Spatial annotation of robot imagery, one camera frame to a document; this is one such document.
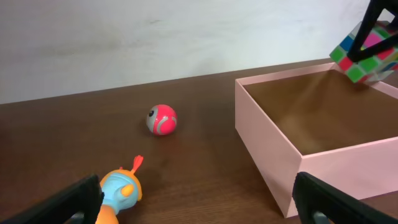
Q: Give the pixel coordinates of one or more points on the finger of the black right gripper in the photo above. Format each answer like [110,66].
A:
[375,7]

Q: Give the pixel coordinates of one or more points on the beige open cardboard box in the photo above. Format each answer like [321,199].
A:
[314,119]

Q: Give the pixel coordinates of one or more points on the colourful puzzle cube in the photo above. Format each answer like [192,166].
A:
[373,69]

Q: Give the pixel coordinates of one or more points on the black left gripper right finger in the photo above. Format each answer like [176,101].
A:
[318,202]

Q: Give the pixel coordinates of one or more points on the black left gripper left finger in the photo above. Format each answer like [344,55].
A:
[84,196]

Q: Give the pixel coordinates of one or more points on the red grey toy ball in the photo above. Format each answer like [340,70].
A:
[161,120]

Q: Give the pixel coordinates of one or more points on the blue orange snail toy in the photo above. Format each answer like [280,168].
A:
[122,190]

